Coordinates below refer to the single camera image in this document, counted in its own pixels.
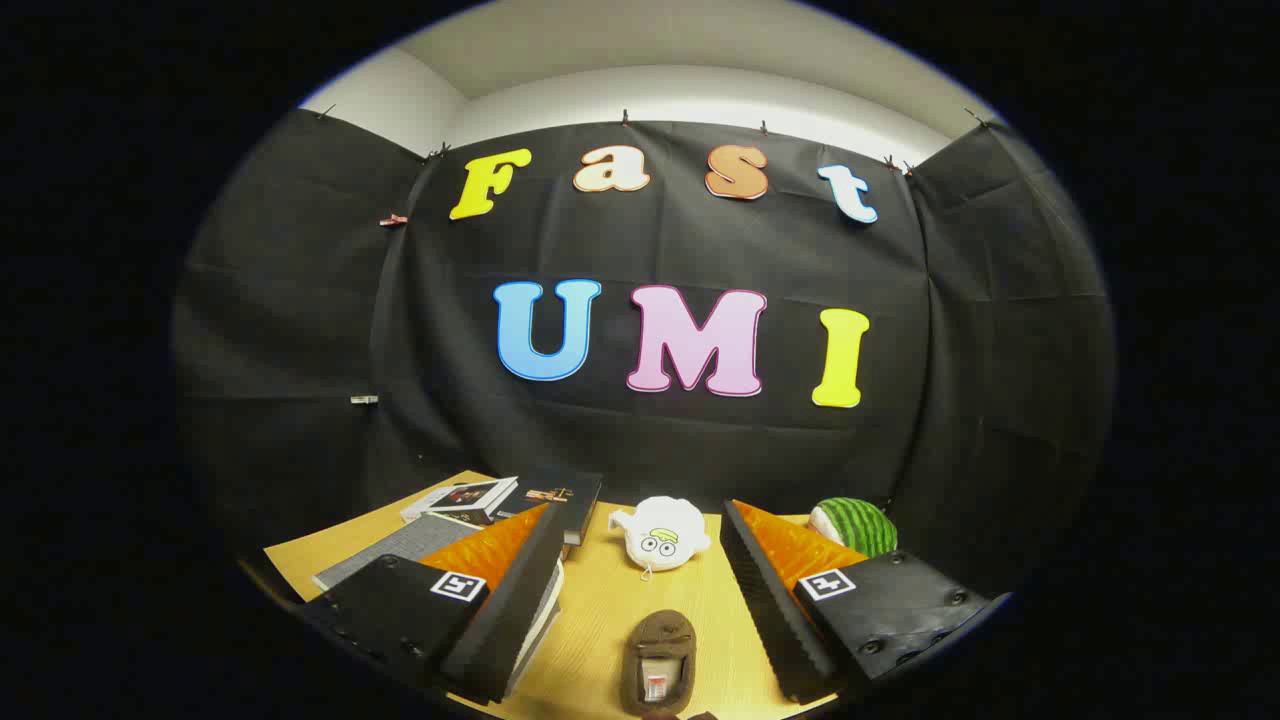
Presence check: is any white plush toy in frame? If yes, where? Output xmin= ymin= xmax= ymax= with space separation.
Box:
xmin=608 ymin=496 xmax=712 ymax=581

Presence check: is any white paperback book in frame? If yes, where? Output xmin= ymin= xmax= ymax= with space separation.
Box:
xmin=400 ymin=478 xmax=519 ymax=528

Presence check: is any dark blue hardcover book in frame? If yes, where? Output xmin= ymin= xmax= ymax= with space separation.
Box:
xmin=495 ymin=470 xmax=604 ymax=548

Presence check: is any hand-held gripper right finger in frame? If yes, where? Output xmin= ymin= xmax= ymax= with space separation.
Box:
xmin=720 ymin=499 xmax=1013 ymax=704

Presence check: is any watermelon slice plush toy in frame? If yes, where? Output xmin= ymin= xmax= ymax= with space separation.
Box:
xmin=808 ymin=497 xmax=899 ymax=559

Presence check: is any grey fabric storage box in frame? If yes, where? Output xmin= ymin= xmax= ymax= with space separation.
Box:
xmin=312 ymin=513 xmax=566 ymax=701

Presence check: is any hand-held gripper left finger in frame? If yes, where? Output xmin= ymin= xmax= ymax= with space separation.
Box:
xmin=303 ymin=503 xmax=568 ymax=703

